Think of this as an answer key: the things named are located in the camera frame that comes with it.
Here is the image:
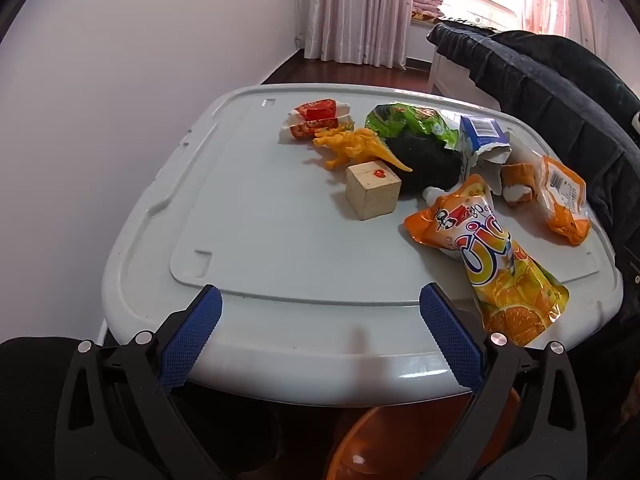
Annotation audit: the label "pink sheer curtain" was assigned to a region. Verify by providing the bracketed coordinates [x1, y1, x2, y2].
[520, 0, 618, 56]

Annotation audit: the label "pink patterned curtain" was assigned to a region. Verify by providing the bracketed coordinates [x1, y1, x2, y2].
[297, 0, 417, 69]

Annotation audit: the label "green snack bag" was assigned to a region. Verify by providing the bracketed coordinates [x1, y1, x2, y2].
[364, 102, 460, 152]

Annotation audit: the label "red snack wrapper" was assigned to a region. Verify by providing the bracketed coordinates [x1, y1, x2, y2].
[282, 98, 355, 144]

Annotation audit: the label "wooden cube block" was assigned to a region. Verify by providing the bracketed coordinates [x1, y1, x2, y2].
[345, 161, 403, 221]

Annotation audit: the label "small orange torn wrapper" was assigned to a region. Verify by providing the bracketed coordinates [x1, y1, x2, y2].
[501, 161, 542, 207]

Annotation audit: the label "orange snack packet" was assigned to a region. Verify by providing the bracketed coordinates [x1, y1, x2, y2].
[539, 154, 592, 247]

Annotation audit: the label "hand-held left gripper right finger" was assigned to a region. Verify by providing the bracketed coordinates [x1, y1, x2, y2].
[419, 282, 588, 480]

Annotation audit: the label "orange bin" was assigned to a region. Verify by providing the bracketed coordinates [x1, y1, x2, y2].
[324, 387, 523, 480]

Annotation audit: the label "black sock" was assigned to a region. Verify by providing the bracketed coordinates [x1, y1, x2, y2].
[387, 134, 463, 195]

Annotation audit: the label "blue and white carton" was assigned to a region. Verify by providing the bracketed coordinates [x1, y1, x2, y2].
[457, 114, 512, 182]

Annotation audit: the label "folded pink quilts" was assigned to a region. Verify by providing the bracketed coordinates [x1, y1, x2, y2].
[410, 0, 447, 24]

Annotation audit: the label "orange juice pouch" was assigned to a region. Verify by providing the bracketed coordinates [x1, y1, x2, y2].
[404, 174, 570, 348]

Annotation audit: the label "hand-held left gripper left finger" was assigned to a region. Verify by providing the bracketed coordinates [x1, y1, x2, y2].
[54, 284, 223, 480]

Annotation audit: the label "white bed frame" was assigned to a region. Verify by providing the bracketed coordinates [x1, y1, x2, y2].
[428, 51, 502, 112]

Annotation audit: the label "yellow toy dinosaur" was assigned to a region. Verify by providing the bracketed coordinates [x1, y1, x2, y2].
[313, 127, 414, 174]

